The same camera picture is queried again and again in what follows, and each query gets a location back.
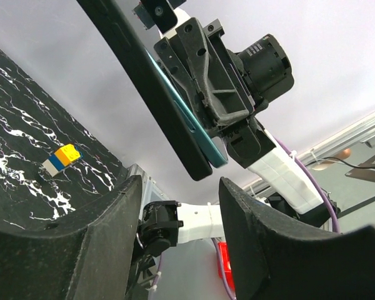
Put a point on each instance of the metal bracket plate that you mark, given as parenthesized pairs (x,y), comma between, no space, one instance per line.
(362,174)

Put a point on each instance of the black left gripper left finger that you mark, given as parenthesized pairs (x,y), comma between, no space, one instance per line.
(84,255)

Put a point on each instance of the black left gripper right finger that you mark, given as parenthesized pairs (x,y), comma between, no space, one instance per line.
(274,256)

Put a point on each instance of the black phone case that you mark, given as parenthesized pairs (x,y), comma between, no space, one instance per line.
(129,50)

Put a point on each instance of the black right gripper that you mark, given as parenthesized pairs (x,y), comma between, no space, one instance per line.
(199,65)

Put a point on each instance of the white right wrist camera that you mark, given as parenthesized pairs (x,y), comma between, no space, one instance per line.
(159,13)

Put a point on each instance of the blue smartphone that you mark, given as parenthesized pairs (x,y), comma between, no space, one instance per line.
(213,154)

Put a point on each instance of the yellow and blue toy brick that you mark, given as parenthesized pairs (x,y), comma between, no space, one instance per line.
(62,159)

